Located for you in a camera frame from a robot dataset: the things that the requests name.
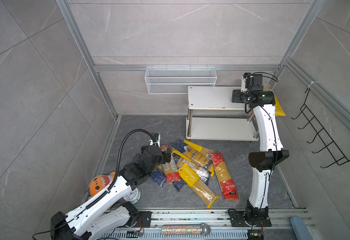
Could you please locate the blue yellow Ankara spaghetti bag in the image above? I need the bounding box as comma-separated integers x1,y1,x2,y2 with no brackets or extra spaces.
171,141,214,172

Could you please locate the yellow clear spaghetti bag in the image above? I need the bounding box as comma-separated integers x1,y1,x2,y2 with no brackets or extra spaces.
263,83,286,117

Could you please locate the white two-tier shelf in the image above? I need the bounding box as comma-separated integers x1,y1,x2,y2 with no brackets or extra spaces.
186,86,259,142

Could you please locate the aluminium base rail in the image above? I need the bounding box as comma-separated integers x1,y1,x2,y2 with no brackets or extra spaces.
103,209,318,240

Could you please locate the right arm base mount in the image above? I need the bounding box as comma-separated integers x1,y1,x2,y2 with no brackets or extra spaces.
227,208,272,227

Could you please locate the blue Barilla spaghetti box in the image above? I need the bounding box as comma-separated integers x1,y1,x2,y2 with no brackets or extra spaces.
132,153,167,187

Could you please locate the red end long spaghetti bag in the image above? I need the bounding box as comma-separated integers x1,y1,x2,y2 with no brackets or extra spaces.
211,152,239,200

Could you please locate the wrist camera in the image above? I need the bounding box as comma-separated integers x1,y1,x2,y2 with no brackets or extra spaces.
241,73,252,92
150,133,160,147

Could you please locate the black wire hook rack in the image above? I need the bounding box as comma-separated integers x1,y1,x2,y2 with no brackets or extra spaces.
291,88,350,169

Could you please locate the white wire mesh basket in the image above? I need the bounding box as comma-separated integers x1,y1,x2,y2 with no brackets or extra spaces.
144,67,217,95

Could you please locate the red white label spaghetti bag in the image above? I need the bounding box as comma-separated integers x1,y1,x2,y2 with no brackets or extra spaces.
160,145,181,183

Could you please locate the light blue object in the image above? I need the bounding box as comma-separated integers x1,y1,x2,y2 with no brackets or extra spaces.
290,216,313,240

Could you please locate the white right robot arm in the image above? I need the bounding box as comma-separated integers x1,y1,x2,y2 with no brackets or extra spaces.
232,72,290,227

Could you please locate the yellow end spaghetti bag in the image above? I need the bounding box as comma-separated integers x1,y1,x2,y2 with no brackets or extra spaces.
184,140,214,160

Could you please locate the orange plush toy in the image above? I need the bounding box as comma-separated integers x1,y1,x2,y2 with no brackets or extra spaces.
89,172,115,197

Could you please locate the yellow Stature spaghetti bag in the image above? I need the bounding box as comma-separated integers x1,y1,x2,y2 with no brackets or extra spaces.
178,163,220,209

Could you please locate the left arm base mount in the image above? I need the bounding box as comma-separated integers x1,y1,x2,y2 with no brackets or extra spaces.
124,211,152,228

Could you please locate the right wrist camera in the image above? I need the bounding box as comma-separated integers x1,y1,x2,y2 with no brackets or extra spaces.
241,73,252,92

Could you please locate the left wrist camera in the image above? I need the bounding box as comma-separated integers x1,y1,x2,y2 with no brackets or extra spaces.
150,133,160,147

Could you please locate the blue clear spaghetti bag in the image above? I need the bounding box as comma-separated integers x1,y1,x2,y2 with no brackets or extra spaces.
172,180,186,192

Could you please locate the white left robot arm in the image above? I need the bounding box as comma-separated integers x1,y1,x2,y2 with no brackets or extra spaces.
48,129,171,240

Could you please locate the white alarm clock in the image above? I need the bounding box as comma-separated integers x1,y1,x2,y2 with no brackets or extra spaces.
123,188,141,204

